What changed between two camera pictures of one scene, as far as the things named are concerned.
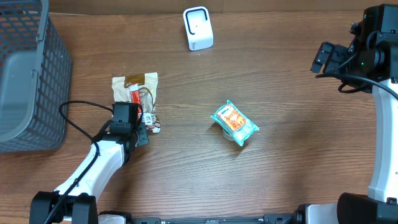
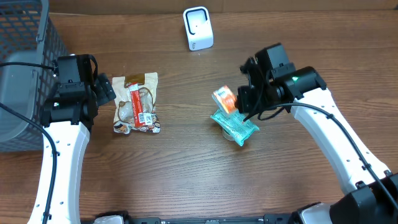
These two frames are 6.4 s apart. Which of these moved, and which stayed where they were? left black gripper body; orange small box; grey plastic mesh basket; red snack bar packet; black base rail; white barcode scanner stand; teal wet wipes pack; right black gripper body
Moved: left black gripper body; right black gripper body; orange small box
Stayed: teal wet wipes pack; grey plastic mesh basket; white barcode scanner stand; black base rail; red snack bar packet
